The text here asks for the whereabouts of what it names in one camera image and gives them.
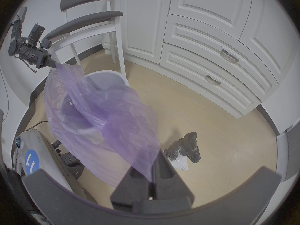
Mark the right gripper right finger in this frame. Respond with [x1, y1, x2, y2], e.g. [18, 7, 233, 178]
[153, 150, 195, 207]

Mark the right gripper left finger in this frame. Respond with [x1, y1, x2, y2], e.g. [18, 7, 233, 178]
[110, 167, 154, 211]

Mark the black plastic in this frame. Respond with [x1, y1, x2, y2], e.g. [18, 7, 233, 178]
[164, 132, 201, 164]

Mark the purple plastic bag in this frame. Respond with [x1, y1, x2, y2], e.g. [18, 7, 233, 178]
[43, 63, 161, 188]

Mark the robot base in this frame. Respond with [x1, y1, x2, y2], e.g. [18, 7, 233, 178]
[12, 128, 98, 204]

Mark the white trash bin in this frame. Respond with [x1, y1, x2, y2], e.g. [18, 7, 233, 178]
[60, 70, 130, 147]

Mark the clear printed wrapper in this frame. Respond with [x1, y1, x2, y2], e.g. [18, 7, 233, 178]
[171, 154, 189, 170]

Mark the grey padded white chair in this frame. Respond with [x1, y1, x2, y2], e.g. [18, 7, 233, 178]
[44, 0, 129, 81]

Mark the white wardrobe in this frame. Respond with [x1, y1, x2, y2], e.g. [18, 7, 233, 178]
[102, 0, 300, 119]

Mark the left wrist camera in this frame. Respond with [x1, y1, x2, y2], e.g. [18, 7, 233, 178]
[39, 38, 52, 50]

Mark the black cable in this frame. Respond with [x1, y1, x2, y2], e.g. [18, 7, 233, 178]
[25, 120, 50, 132]

